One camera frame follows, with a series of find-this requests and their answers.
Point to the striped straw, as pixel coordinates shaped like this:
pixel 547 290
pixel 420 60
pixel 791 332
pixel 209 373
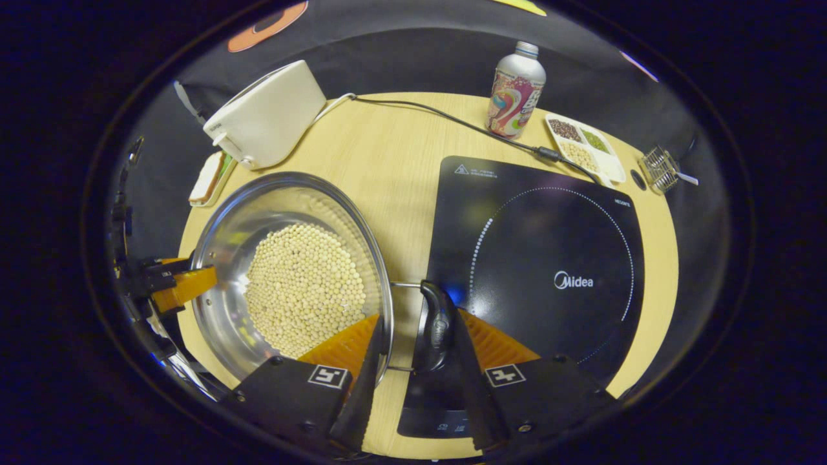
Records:
pixel 687 178

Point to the colourful drink bottle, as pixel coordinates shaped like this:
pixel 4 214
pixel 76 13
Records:
pixel 517 90

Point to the pile of soybeans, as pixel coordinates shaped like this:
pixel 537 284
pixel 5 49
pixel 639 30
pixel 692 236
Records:
pixel 303 284

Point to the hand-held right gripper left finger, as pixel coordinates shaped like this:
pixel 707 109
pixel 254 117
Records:
pixel 365 394

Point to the white divided bean tray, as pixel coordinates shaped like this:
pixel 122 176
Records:
pixel 607 166

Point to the white toaster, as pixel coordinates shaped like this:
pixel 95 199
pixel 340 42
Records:
pixel 271 116

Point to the small pale green plate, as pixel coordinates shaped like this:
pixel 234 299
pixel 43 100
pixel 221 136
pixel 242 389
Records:
pixel 223 187

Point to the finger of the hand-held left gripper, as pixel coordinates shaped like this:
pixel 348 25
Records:
pixel 173 261
pixel 190 287

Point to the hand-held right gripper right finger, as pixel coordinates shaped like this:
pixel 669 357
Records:
pixel 471 387

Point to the black induction cooktop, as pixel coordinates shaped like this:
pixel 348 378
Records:
pixel 549 226

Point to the sandwich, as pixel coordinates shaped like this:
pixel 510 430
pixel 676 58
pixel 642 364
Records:
pixel 205 177

